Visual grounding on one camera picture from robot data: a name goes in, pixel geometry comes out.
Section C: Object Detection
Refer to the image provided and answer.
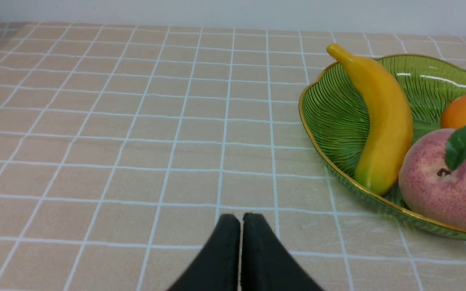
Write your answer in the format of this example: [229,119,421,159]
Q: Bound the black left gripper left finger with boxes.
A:
[168,214,241,291]

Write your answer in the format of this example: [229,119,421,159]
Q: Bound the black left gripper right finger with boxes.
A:
[241,213,323,291]

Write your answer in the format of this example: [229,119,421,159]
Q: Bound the yellow banana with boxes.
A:
[326,43,413,196]

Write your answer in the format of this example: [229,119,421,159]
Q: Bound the green leaf-shaped glass plate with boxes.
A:
[299,54,466,241]

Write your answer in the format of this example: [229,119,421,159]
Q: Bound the pink peach with leaf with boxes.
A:
[398,126,466,229]

